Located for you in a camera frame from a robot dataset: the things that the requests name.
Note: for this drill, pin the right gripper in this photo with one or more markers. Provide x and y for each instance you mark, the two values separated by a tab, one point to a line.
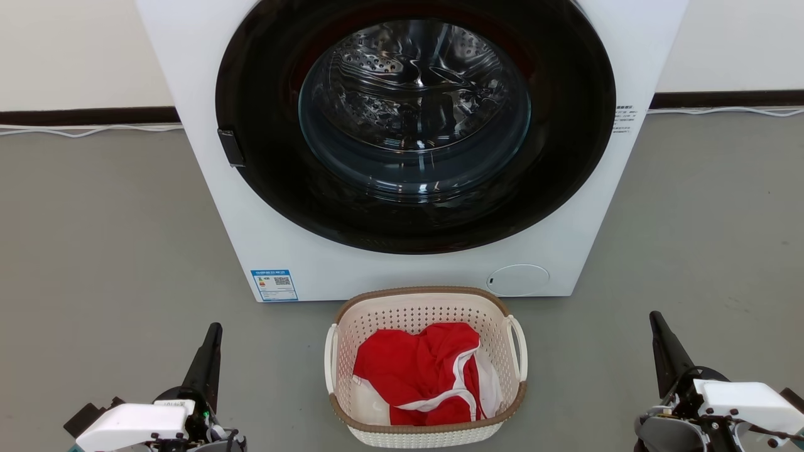
747	402

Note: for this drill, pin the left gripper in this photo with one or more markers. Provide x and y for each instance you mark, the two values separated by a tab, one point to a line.
132	424

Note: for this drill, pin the white plastic laundry basket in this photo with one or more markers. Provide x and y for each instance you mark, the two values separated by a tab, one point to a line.
414	311

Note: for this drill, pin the blue energy label sticker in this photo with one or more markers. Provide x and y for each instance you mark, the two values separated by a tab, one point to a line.
274	285

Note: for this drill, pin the round white filter cover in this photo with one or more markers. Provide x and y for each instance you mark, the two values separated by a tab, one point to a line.
518	280

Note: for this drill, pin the round black glass washer door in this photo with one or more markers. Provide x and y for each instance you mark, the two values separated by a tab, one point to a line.
264	188

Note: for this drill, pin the white front-load washing machine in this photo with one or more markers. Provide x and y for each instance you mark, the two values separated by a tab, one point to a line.
377	276

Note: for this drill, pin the red garment with white trim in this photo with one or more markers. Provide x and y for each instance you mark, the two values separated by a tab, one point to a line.
402	370

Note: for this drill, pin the black washer door latch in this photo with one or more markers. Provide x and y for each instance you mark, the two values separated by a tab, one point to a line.
231	148

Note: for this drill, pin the small printed text sticker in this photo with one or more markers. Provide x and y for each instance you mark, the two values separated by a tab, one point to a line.
624	119

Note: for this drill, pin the steel washer drum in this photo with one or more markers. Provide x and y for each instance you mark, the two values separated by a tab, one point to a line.
402	81

